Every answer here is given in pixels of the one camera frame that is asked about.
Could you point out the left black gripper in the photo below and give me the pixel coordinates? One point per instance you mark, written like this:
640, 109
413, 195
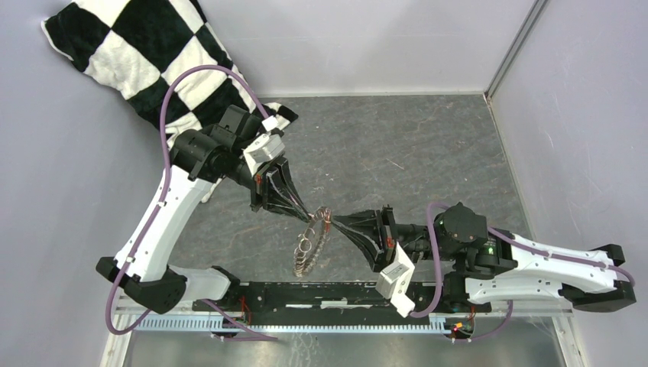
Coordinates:
273, 188

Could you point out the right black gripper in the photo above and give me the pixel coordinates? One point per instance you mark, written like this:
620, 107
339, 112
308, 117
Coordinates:
380, 225

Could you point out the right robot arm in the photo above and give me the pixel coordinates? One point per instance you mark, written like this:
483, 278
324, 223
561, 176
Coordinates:
456, 261

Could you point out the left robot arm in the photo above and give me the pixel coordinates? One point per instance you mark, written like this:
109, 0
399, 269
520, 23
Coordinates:
241, 147

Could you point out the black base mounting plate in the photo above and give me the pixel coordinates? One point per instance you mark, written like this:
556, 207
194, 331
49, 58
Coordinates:
312, 304

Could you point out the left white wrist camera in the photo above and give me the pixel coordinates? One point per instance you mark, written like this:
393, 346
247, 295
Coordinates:
263, 149

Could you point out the aluminium frame rail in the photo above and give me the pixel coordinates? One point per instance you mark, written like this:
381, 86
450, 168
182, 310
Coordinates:
530, 333

